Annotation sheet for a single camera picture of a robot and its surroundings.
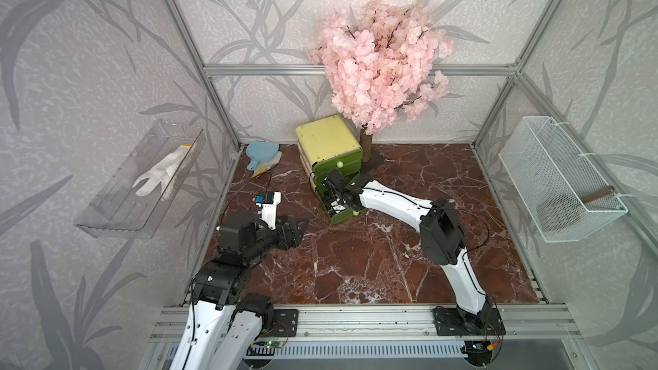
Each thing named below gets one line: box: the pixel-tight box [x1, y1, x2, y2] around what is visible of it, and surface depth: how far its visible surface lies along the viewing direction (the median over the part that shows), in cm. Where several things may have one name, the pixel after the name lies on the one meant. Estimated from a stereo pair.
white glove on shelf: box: [131, 141, 198, 202], surface depth 68 cm
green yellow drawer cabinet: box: [295, 114, 368, 226], surface depth 93 cm
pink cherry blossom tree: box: [307, 0, 454, 162], surface depth 75 cm
